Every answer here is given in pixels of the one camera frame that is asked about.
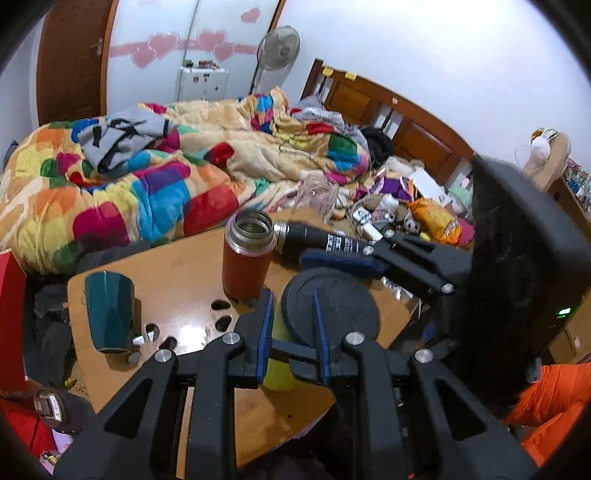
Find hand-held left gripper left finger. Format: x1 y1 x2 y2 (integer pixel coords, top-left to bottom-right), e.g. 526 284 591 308
55 288 275 480

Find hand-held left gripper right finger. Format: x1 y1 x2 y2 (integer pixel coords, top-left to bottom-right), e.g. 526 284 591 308
311 288 539 480

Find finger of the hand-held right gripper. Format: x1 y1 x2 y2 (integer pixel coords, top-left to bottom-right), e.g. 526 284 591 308
379 230 474 271
299 247 456 297

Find yellow cup with black base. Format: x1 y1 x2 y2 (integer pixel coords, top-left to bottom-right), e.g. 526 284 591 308
264 267 382 393

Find person's right forearm orange sleeve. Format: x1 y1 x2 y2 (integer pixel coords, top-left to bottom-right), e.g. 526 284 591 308
502 362 591 468

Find dark green cup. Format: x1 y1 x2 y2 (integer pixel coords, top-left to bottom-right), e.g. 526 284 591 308
84 271 136 356

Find orange snack bag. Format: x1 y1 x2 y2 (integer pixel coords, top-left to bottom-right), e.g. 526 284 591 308
408 198 463 246

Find black bottle with white label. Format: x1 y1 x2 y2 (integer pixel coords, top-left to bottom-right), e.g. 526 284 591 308
273 220 385 260

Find white cardboard box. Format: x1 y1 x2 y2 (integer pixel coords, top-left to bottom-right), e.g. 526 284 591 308
410 167 452 205

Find purple cloth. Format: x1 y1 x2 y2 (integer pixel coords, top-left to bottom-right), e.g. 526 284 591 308
373 176 414 202

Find mint green container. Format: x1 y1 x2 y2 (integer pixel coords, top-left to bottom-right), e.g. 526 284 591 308
448 184 474 214

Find red steel thermos bottle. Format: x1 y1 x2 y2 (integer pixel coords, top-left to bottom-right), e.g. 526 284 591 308
222 209 276 302

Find wooden bed headboard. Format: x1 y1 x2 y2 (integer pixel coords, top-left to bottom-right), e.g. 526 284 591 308
300 58 477 186

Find white headphones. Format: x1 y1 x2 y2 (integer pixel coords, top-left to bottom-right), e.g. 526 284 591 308
529 128 563 161

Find grey knitted garment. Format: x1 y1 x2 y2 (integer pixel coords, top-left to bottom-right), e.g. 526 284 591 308
290 93 370 144

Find colourful patchwork blanket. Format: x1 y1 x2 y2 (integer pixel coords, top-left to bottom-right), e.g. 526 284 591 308
0 87 372 274

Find pile of dark clothes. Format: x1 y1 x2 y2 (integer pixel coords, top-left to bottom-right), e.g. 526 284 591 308
25 279 77 387

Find black flask lid with clasp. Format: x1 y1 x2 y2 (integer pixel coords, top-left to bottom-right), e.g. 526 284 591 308
33 387 97 435

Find standing electric fan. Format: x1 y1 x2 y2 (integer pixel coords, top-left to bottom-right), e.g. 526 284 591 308
250 25 302 94

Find white cabinet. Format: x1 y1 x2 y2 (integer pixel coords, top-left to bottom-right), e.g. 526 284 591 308
175 64 230 103

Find grey garment with black print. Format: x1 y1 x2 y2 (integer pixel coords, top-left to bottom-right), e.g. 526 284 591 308
76 105 178 174

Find red box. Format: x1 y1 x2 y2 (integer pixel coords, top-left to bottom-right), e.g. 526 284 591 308
0 248 29 394

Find brown wooden door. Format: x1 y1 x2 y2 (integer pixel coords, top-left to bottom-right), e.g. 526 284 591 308
36 0 120 126

